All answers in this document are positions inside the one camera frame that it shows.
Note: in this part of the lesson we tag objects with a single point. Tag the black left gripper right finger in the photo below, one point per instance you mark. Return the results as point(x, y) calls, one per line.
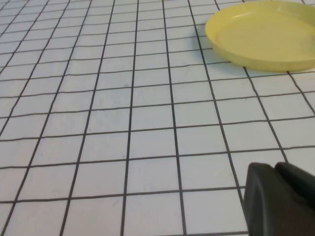
point(300, 184)

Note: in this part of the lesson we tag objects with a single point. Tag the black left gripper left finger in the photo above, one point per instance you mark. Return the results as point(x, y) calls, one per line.
point(265, 209)

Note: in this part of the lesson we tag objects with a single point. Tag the yellow round plate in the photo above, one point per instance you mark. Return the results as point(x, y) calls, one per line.
point(258, 41)

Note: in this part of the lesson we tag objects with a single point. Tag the white black-grid tablecloth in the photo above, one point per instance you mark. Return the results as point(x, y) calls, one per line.
point(98, 123)

